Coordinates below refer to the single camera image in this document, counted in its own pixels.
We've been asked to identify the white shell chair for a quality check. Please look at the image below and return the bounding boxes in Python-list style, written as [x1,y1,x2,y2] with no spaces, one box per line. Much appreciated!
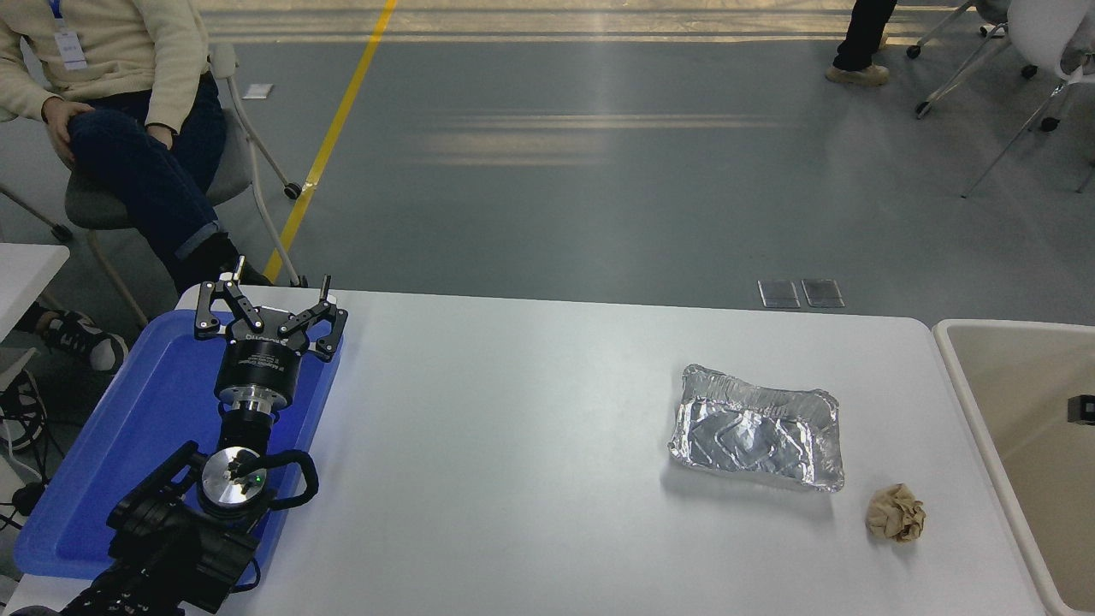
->
[962,0,1095,199]

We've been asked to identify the grey and white sneaker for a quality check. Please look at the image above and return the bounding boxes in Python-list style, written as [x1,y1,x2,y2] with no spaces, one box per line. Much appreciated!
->
[13,301,129,376]

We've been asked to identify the blue plastic tray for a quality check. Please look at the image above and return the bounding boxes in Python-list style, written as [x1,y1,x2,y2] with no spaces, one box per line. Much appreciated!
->
[13,308,345,591]

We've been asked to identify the grey chair with white legs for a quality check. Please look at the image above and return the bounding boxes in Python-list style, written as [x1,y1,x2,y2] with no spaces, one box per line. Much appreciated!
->
[0,43,309,328]

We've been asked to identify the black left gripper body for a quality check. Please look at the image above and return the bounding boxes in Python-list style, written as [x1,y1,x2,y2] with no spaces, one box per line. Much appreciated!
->
[214,308,317,399]

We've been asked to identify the person's right hand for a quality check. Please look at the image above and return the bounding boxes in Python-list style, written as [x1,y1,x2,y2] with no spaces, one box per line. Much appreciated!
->
[42,98,94,169]

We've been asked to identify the silver floor plate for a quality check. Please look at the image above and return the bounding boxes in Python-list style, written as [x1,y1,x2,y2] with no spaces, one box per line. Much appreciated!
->
[758,279,802,310]
[802,279,846,310]

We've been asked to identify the silver foil tray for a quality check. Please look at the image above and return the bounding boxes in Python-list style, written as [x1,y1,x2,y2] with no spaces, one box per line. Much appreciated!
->
[668,364,846,494]

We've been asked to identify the large pale bin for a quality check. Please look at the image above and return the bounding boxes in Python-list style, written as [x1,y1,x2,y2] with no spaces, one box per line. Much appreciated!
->
[932,318,1095,616]

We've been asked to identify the person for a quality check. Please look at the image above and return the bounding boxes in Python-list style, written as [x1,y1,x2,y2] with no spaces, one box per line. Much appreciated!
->
[825,0,899,87]
[0,0,275,297]

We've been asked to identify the black floor cables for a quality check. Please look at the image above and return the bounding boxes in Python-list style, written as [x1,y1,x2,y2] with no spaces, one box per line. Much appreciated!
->
[0,370,62,531]

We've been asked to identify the small white side table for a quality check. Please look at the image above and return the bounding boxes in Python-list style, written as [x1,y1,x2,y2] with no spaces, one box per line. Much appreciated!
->
[0,243,71,396]

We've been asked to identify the crumpled tan paper ball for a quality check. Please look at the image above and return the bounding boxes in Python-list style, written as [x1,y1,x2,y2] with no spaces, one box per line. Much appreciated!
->
[866,483,927,545]

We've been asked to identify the grey seat wheeled chair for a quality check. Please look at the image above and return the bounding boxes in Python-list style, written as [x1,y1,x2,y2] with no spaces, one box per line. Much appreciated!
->
[905,0,1040,119]

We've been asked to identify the white id badge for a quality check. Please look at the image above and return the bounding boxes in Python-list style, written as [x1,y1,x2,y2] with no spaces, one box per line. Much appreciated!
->
[52,29,89,72]

